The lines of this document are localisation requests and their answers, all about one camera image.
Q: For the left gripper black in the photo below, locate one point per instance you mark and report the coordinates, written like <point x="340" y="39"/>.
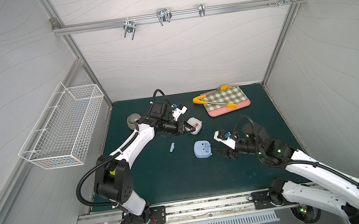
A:
<point x="179" y="126"/>

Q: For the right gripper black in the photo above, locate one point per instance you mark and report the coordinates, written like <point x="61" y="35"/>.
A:
<point x="233" y="151"/>

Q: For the white alarm clock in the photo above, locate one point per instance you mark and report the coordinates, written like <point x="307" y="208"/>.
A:
<point x="196" y="123"/>

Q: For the blue alarm clock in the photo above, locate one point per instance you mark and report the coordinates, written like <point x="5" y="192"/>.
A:
<point x="202" y="149"/>

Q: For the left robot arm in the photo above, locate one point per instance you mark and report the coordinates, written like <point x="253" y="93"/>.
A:
<point x="114" y="182"/>

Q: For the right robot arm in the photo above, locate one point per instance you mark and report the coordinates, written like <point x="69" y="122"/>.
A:
<point x="336" y="192"/>

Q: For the pink tray checkered cloth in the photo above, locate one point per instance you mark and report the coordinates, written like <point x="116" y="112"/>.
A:
<point x="225" y="101"/>

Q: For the metal hook clamp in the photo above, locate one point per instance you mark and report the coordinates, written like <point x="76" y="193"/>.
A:
<point x="164" y="15"/>
<point x="280" y="3"/>
<point x="201" y="9"/>
<point x="129" y="27"/>

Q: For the aluminium crossbar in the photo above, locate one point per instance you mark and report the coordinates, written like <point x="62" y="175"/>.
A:
<point x="176" y="15"/>

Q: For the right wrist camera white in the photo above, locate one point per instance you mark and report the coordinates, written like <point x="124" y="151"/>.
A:
<point x="225" y="137"/>

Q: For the white wire basket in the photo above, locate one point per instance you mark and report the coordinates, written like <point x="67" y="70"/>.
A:
<point x="62" y="134"/>

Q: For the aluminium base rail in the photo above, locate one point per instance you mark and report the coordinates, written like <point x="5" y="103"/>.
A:
<point x="208" y="208"/>

